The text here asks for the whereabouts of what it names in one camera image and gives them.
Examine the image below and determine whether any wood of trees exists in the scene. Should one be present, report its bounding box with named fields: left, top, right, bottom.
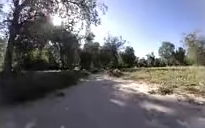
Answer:
left=0, top=0, right=138, bottom=76

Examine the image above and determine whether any grey dirt path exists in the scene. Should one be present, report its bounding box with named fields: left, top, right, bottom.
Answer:
left=0, top=72, right=205, bottom=128

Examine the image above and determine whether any shaded grass verge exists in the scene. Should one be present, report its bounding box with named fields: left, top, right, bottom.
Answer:
left=0, top=68, right=91, bottom=108

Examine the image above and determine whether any dry grass field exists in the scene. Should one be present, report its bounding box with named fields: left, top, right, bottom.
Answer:
left=107, top=64, right=205, bottom=105

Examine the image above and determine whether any row of distant trees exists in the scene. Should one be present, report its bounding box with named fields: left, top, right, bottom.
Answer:
left=135, top=30, right=205, bottom=68

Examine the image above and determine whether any large tree with dark trunk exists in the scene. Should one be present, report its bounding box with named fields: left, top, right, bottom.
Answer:
left=0, top=0, right=108, bottom=78

